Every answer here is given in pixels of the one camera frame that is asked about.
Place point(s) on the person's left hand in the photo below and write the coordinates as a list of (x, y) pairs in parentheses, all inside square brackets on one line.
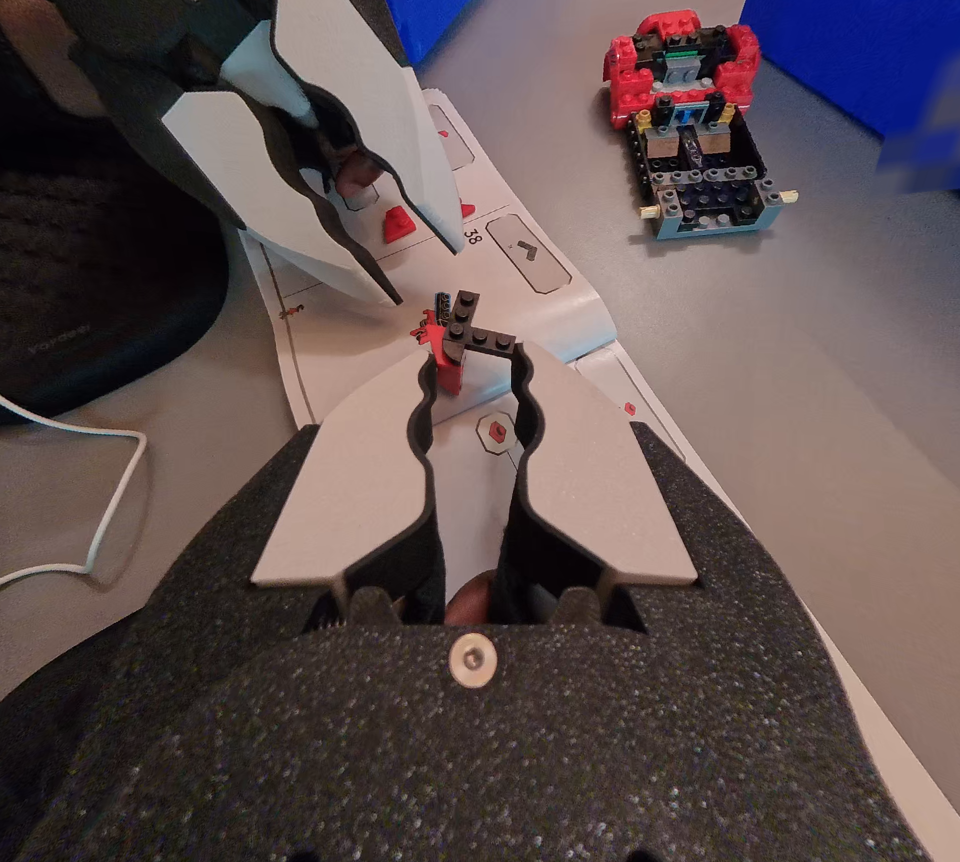
[(358, 174)]

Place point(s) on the red lego wedge piece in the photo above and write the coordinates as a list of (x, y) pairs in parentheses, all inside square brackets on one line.
[(397, 226)]

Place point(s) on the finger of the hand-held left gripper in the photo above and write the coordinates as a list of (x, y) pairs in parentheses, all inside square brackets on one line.
[(247, 165), (360, 75)]

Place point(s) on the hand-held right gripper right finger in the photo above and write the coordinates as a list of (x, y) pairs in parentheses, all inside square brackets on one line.
[(600, 502)]

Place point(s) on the small red lego subassembly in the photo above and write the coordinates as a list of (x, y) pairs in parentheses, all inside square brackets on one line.
[(448, 371)]

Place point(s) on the partly built lego car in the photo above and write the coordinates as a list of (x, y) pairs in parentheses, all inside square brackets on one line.
[(697, 127)]

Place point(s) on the lego instruction booklet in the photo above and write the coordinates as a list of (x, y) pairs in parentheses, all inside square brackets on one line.
[(345, 360)]

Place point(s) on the blue plastic bin with divider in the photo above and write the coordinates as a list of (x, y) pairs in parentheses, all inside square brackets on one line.
[(825, 15)]

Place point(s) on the black L-shaped lego plate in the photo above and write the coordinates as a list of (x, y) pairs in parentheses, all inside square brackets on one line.
[(469, 333)]

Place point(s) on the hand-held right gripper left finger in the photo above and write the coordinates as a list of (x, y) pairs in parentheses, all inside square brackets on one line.
[(352, 502)]

